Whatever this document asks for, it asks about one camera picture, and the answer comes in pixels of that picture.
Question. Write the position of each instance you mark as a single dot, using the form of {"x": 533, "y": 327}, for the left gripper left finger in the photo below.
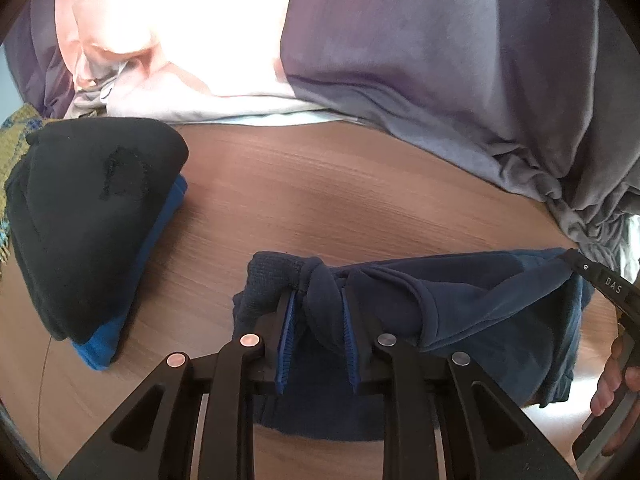
{"x": 278, "y": 330}

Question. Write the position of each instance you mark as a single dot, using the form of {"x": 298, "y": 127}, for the grey purple hanging curtain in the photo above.
{"x": 539, "y": 97}

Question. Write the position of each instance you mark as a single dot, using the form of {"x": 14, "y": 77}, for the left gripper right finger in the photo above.
{"x": 365, "y": 369}

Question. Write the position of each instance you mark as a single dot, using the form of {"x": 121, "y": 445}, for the person right hand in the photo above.
{"x": 608, "y": 383}

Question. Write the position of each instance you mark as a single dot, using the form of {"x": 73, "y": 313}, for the bright blue folded garment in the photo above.
{"x": 101, "y": 348}

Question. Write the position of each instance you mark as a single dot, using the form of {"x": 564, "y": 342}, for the black folded garment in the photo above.
{"x": 80, "y": 203}

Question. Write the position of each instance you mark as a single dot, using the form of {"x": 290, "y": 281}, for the yellow blue patterned cloth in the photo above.
{"x": 13, "y": 146}

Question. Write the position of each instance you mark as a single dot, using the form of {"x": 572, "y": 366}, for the navy blue pants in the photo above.
{"x": 517, "y": 314}

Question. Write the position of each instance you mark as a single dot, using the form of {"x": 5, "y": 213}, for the white pink bedding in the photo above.
{"x": 181, "y": 62}

